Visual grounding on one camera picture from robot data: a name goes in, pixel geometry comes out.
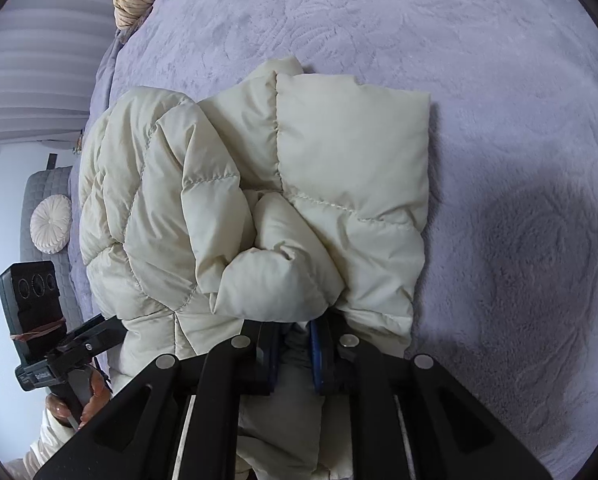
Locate person's left hand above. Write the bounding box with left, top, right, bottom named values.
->
left=44, top=371, right=114, bottom=430

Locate person's left forearm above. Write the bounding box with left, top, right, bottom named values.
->
left=4, top=407, right=87, bottom=477

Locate cream puffer jacket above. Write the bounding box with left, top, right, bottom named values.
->
left=78, top=56, right=432, bottom=480

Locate grey pleated curtain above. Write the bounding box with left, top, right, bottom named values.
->
left=0, top=0, right=124, bottom=149

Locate grey quilted headboard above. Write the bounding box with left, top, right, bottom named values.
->
left=19, top=165, right=86, bottom=332

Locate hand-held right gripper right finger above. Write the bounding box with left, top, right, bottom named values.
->
left=309, top=317, right=554, bottom=480

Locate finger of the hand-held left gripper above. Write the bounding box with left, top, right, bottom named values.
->
left=58, top=313, right=126, bottom=362

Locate purple plush blanket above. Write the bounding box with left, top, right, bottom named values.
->
left=66, top=0, right=598, bottom=476

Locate round white cushion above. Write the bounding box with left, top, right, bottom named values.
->
left=30, top=195, right=74, bottom=252

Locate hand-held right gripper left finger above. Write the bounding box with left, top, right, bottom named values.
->
left=34, top=320, right=282, bottom=480

